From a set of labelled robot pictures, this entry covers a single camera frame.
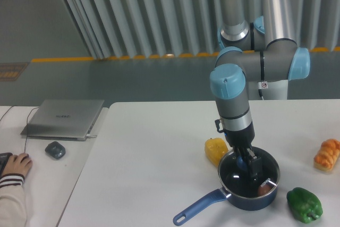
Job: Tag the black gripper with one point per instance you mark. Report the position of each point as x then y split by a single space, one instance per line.
243 138

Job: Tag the glass pot lid blue knob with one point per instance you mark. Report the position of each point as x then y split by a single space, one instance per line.
235 178

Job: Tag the white striped sleeve forearm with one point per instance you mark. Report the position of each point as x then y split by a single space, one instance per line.
13 203

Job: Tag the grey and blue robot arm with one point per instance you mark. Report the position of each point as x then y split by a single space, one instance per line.
252 53

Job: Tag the person's hand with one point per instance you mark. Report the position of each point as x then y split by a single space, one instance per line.
18 165

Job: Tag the yellow bell pepper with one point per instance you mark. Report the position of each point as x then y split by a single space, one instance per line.
215 149

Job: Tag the dark blue saucepan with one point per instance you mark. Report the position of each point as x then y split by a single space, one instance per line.
219 195

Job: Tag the green bell pepper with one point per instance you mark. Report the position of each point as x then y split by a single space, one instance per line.
304 205

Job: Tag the orange braided bread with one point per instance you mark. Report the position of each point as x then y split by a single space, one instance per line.
327 155

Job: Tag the grey closed laptop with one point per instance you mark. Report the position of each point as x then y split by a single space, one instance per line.
64 119

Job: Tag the black keyboard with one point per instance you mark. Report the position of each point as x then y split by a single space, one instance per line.
4 157

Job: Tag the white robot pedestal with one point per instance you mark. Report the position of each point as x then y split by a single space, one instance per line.
265 90

